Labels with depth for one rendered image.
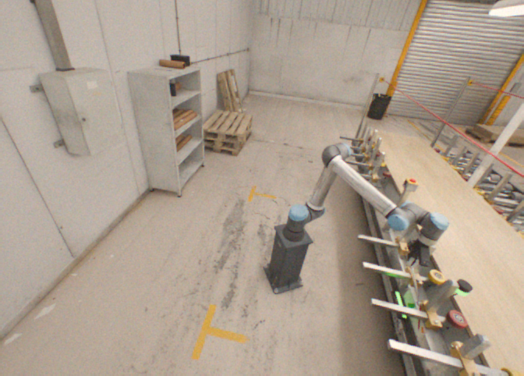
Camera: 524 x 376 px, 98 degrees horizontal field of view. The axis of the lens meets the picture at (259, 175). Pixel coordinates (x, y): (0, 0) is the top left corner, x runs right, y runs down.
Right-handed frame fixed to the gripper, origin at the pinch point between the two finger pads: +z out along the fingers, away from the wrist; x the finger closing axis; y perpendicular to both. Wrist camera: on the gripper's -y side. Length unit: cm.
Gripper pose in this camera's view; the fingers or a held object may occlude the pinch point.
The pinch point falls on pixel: (410, 266)
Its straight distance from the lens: 171.5
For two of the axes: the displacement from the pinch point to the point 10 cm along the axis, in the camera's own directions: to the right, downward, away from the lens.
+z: -1.0, 8.4, 5.3
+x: -9.7, -2.0, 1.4
